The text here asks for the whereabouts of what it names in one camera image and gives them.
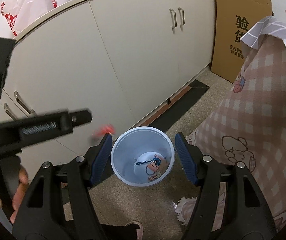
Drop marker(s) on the red snack wrapper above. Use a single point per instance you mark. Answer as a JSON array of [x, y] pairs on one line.
[[105, 130]]

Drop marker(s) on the white plastic bag red print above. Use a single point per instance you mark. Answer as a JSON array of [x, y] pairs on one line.
[[25, 2]]

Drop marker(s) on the long white low cabinet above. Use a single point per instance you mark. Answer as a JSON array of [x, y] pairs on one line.
[[133, 55]]

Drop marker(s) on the person's left hand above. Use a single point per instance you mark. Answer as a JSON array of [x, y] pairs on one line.
[[23, 177]]

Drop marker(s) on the pink slipper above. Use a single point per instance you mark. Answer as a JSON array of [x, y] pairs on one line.
[[136, 227]]

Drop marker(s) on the pink checked bear print quilt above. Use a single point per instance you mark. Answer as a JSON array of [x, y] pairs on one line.
[[257, 105]]

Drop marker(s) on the dark wrapper strip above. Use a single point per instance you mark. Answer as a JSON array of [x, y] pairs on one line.
[[141, 162]]

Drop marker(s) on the grey checked tablecloth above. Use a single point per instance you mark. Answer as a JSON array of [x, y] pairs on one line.
[[270, 27]]

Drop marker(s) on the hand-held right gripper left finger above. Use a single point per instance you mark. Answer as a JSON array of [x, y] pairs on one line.
[[101, 160]]

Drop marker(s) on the cartoon print snack wrapper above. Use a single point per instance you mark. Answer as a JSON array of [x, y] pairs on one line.
[[155, 165]]

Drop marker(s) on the large cardboard box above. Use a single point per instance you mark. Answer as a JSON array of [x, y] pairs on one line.
[[230, 55]]

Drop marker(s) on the blue plastic trash bin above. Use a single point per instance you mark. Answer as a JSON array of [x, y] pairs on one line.
[[125, 152]]

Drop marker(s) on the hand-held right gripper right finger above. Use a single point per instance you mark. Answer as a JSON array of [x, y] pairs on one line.
[[185, 157]]

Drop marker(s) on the small patterned wrapper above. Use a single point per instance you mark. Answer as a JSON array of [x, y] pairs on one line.
[[154, 178]]

